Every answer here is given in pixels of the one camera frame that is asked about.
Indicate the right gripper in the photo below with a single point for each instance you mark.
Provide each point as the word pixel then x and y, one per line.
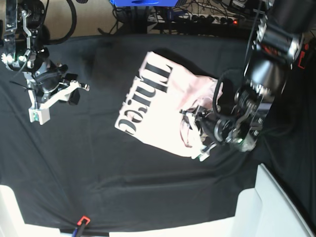
pixel 45 79

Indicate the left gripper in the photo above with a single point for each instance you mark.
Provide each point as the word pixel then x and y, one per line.
pixel 218 127

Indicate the pink T-shirt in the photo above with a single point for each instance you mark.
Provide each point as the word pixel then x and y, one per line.
pixel 159 107

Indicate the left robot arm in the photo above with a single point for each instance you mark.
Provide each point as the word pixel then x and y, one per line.
pixel 274 45

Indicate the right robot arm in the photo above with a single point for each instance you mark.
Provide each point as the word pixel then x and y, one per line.
pixel 25 51

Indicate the black table cloth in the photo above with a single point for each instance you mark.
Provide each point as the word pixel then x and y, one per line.
pixel 79 164

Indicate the red black clamp right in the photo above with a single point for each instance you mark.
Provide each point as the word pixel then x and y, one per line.
pixel 303 56

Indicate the red black clamp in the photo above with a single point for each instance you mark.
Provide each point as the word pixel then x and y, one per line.
pixel 81 225
pixel 303 56

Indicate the black power strip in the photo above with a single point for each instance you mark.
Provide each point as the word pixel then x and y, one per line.
pixel 185 17

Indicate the red black clamp bottom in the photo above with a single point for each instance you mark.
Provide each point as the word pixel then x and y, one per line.
pixel 81 225

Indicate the white camera bracket right arm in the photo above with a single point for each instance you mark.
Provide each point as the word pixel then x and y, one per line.
pixel 39 111

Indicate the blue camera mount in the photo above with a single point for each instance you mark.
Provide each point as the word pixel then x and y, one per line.
pixel 124 3

